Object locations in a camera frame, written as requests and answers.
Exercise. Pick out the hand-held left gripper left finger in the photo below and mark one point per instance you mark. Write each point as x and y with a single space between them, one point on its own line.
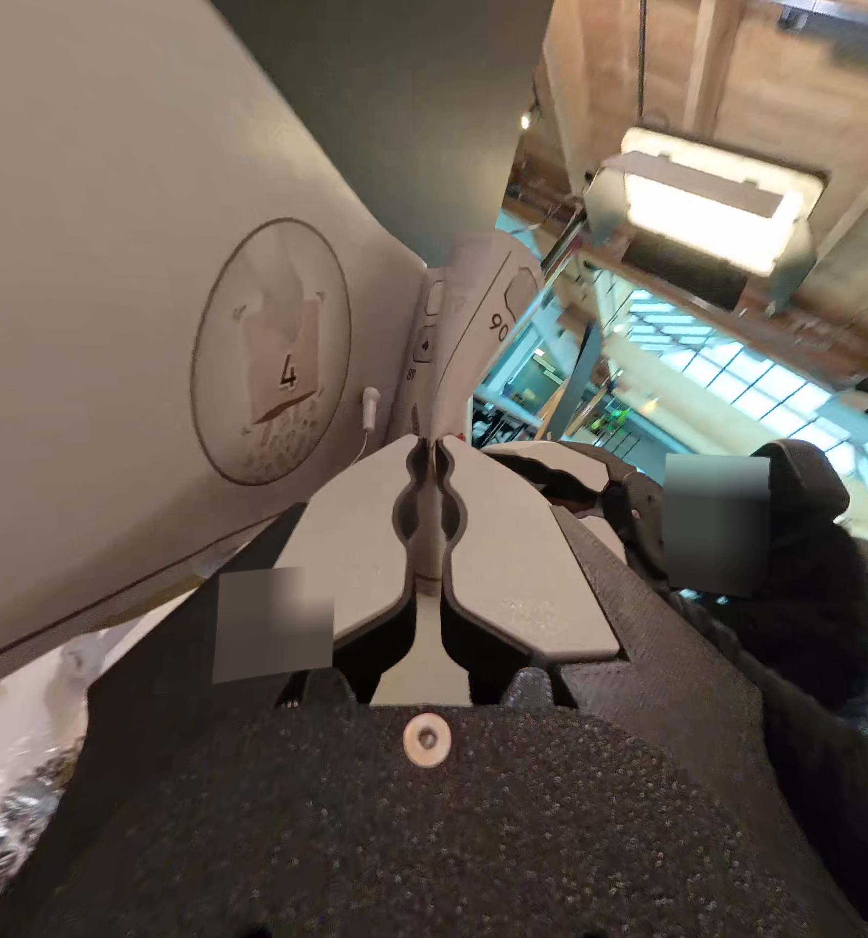
353 527

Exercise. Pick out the hanging ceiling light fixture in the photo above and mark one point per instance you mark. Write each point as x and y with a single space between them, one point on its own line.
705 205

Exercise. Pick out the lego instruction booklet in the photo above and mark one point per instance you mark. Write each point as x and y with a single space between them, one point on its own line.
75 293

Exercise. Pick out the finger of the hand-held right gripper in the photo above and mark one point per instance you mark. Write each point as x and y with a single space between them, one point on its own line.
551 458
606 539

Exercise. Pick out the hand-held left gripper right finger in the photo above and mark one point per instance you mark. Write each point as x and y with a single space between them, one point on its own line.
522 571

